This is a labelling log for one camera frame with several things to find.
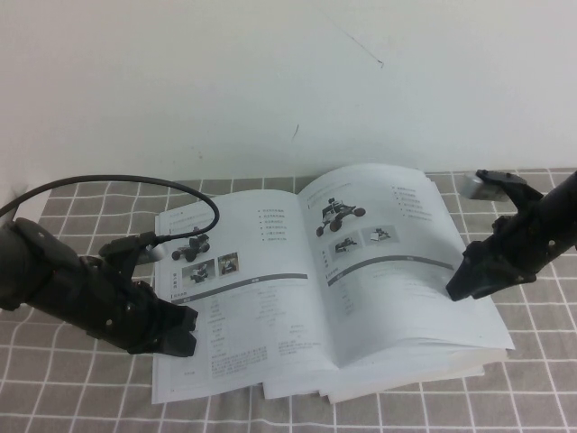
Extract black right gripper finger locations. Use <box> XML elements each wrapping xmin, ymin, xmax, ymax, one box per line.
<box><xmin>445</xmin><ymin>240</ymin><xmax>487</xmax><ymax>303</ymax></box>
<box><xmin>472</xmin><ymin>269</ymin><xmax>502</xmax><ymax>299</ymax></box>

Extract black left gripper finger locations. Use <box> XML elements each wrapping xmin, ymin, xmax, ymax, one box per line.
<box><xmin>169</xmin><ymin>303</ymin><xmax>200</xmax><ymax>336</ymax></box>
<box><xmin>163</xmin><ymin>331</ymin><xmax>198</xmax><ymax>358</ymax></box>

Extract left wrist camera black silver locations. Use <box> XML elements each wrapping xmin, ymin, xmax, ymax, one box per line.
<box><xmin>98</xmin><ymin>232</ymin><xmax>167</xmax><ymax>263</ymax></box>

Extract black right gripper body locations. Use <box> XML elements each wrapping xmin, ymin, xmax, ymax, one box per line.
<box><xmin>466</xmin><ymin>210</ymin><xmax>563</xmax><ymax>292</ymax></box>

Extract grey white checkered tablecloth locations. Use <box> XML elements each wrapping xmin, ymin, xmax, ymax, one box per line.
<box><xmin>0</xmin><ymin>167</ymin><xmax>577</xmax><ymax>433</ymax></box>

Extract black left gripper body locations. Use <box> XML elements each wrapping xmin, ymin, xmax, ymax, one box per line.
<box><xmin>74</xmin><ymin>256</ymin><xmax>175</xmax><ymax>355</ymax></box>

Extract white product catalogue book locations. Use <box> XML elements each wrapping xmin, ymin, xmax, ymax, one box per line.
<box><xmin>151</xmin><ymin>162</ymin><xmax>516</xmax><ymax>406</ymax></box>

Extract wrist camera black silver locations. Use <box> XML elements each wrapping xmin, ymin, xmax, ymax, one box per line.
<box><xmin>462</xmin><ymin>168</ymin><xmax>529</xmax><ymax>203</ymax></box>
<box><xmin>98</xmin><ymin>232</ymin><xmax>167</xmax><ymax>263</ymax></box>

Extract right wrist camera black silver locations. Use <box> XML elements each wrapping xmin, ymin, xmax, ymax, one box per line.
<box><xmin>462</xmin><ymin>168</ymin><xmax>529</xmax><ymax>203</ymax></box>

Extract thick black camera cable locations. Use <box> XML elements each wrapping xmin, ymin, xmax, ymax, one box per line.
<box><xmin>0</xmin><ymin>174</ymin><xmax>221</xmax><ymax>247</ymax></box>

